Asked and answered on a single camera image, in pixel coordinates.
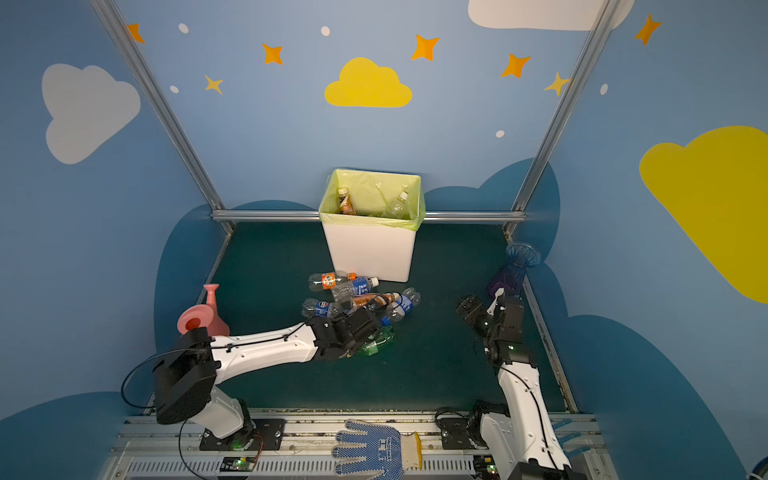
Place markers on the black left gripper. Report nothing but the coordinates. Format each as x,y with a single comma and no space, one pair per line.
365,327

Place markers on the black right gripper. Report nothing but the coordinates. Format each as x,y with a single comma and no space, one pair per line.
480,315

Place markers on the pepsi label clear bottle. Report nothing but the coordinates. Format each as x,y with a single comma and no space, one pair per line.
312,307

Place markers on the green bottle white cap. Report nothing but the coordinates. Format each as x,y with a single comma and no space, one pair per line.
378,342

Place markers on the clear bottle blue water label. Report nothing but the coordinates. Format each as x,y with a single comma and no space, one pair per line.
354,288

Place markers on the clear bottle orange label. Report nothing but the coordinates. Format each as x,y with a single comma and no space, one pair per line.
327,281

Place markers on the small bottle blue label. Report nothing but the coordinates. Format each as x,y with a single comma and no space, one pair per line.
400,308

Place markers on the brown tea bottle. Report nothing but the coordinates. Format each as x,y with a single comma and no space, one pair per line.
381,299
344,202

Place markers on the large clear bottle white cap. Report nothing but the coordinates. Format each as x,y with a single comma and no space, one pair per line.
398,208

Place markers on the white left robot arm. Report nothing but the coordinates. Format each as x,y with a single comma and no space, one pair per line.
187,377

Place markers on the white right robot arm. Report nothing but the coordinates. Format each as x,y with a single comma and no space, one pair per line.
519,436

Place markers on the white plastic bin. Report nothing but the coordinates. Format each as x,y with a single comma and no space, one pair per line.
371,250

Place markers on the green bin liner bag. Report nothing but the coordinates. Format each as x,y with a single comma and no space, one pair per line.
370,193

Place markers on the purple glass vase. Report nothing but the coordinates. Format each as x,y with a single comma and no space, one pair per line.
520,257

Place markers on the blue dotted work glove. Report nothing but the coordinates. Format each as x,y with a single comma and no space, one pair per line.
377,450

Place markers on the pink watering can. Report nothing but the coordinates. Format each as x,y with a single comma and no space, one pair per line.
204,316

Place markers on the green circuit board right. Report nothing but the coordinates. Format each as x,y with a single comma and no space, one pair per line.
485,468

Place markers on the green circuit board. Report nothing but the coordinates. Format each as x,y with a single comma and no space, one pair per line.
485,468
244,465

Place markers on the green circuit board left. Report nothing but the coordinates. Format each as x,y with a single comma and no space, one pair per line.
244,465

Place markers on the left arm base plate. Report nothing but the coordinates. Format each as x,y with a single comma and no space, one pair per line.
256,435

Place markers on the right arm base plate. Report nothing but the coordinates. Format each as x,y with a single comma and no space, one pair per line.
455,434

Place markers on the blue hand rake wooden handle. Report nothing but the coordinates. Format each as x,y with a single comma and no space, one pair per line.
564,435

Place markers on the aluminium frame post right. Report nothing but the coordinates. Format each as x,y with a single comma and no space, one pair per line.
583,68

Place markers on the aluminium frame post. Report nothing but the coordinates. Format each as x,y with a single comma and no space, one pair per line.
583,68
113,21

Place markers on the aluminium frame post left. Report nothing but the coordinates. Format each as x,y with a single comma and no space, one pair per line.
113,21

